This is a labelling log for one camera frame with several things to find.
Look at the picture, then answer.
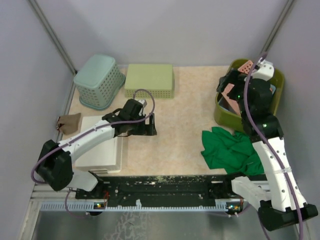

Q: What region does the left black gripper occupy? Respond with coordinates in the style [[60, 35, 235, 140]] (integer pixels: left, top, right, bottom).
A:
[[127, 112, 157, 136]]

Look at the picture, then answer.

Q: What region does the light blue perforated basket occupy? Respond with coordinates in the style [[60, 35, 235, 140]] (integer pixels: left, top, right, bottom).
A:
[[218, 84, 277, 115]]

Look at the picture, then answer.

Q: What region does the pink perforated basket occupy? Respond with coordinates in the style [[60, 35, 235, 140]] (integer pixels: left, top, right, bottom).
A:
[[217, 59, 275, 116]]

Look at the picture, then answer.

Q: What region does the olive green large tub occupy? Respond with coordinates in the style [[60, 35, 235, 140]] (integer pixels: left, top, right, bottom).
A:
[[213, 68, 285, 133]]

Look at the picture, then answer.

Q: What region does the white perforated basket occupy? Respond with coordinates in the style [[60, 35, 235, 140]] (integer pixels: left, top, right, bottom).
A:
[[73, 116, 123, 175]]

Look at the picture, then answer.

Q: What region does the light green shallow basket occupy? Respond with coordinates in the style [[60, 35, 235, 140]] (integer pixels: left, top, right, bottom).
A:
[[124, 64, 175, 99]]

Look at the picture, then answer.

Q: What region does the teal perforated plastic basket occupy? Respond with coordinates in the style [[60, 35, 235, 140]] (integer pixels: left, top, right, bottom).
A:
[[73, 54, 126, 111]]

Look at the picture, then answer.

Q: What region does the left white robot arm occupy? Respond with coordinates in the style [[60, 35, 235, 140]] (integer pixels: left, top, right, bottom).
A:
[[31, 98, 157, 199]]

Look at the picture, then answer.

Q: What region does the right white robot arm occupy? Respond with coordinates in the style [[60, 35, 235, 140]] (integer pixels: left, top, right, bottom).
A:
[[216, 59, 318, 231]]

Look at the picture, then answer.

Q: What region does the green cloth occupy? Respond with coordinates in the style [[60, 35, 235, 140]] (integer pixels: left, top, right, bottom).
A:
[[201, 126, 265, 176]]

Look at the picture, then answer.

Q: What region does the brown cloth pouch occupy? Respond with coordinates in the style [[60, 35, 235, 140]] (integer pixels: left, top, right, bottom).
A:
[[56, 113, 81, 135]]

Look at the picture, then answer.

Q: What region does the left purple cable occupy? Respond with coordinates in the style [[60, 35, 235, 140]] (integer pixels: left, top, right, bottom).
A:
[[30, 88, 156, 219]]

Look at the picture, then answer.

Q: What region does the right aluminium frame post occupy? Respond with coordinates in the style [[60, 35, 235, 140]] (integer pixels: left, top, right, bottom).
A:
[[259, 0, 297, 55]]

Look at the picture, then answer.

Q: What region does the aluminium frame post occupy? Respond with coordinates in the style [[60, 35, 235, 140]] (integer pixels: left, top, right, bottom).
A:
[[259, 0, 297, 55], [26, 0, 80, 73]]

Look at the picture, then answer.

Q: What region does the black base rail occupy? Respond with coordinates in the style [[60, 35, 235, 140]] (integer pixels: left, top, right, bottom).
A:
[[75, 173, 239, 207]]

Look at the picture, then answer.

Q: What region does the white slotted cable duct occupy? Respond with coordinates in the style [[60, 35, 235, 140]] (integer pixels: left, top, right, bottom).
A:
[[40, 200, 245, 214]]

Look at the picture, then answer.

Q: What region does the aluminium extrusion rail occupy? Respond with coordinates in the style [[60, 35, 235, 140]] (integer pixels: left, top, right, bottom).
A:
[[30, 185, 69, 201]]

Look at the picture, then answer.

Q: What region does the left aluminium frame post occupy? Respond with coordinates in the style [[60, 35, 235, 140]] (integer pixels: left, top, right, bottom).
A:
[[26, 0, 80, 73]]

